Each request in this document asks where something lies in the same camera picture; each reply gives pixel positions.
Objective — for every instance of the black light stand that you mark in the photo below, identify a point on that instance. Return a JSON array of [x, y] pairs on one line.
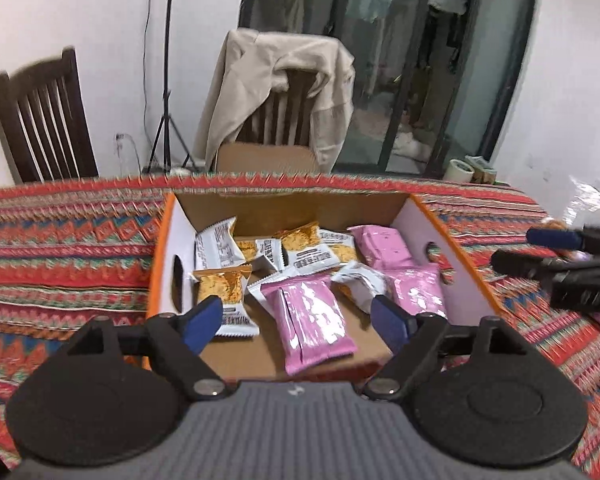
[[167, 85]]

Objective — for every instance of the white tape roll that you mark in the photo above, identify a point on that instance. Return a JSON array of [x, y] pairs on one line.
[[458, 170]]

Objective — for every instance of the group of white orange packets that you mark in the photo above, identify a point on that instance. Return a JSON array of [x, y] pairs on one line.
[[220, 247]]

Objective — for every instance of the wooden chair with tan seat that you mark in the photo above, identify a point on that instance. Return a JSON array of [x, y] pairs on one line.
[[280, 115]]

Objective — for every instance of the red patterned tablecloth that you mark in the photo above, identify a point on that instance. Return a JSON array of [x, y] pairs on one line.
[[55, 260]]

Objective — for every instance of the black framed glass sliding door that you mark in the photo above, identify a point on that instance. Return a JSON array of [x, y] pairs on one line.
[[380, 60]]

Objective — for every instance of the white slippers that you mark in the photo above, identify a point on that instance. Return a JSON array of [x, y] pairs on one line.
[[411, 146]]

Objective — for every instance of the chair with beige jacket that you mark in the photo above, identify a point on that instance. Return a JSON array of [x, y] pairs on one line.
[[240, 90]]

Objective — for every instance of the dark wooden chair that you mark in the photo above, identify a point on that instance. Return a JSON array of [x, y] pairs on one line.
[[45, 120]]

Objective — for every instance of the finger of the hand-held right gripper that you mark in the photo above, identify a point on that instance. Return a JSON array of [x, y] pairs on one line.
[[555, 238], [525, 262]]

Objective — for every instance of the wall outlet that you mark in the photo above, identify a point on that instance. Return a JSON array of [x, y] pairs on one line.
[[122, 140]]

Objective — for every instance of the pink snack packet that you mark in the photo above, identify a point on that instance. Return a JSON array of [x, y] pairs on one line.
[[382, 246], [312, 322], [417, 290]]

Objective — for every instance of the orange cardboard box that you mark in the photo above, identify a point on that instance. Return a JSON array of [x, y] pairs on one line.
[[260, 355]]

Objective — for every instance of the clear plastic bag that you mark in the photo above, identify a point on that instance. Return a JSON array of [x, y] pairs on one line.
[[580, 205]]

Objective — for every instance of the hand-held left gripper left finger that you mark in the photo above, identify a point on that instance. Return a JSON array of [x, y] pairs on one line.
[[202, 322]]

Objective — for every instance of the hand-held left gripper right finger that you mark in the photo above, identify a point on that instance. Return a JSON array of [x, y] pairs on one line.
[[387, 321]]

